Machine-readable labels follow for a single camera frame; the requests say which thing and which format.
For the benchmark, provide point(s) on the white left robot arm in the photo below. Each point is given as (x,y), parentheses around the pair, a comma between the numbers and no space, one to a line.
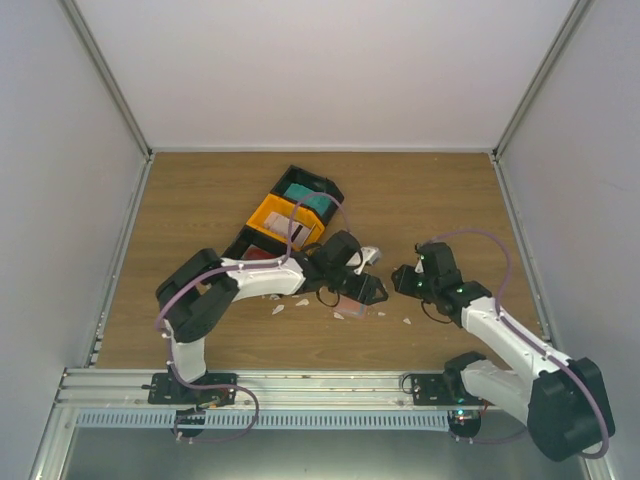
(193,300)

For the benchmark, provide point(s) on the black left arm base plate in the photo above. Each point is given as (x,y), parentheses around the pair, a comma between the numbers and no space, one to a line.
(165,389)

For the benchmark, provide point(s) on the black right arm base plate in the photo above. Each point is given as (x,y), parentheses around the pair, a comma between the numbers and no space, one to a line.
(431,390)

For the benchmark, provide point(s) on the black bin with red cards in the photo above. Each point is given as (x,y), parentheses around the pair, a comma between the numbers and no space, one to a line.
(251,244)

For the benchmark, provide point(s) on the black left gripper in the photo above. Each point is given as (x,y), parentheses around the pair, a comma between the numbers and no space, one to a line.
(367,291)

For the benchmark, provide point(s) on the black bin with teal cards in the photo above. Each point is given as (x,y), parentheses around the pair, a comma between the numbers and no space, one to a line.
(297,183)

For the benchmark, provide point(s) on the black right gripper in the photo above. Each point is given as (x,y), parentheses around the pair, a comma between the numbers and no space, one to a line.
(403,285)

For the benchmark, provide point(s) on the yellow bin with white cards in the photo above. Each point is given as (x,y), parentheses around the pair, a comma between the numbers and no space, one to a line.
(274,203)

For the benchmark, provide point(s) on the stack of white cards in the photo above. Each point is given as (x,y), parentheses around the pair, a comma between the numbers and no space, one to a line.
(283,226)

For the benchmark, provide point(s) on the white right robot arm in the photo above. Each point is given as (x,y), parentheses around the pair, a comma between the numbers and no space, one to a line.
(561,401)

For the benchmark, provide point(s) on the stack of red-white cards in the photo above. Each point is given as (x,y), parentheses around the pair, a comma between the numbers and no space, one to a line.
(254,252)

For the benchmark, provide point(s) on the grey slotted cable duct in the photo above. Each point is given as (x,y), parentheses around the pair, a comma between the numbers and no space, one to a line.
(269,419)

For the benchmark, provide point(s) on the aluminium front rail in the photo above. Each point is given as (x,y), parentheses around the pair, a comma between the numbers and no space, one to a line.
(275,389)

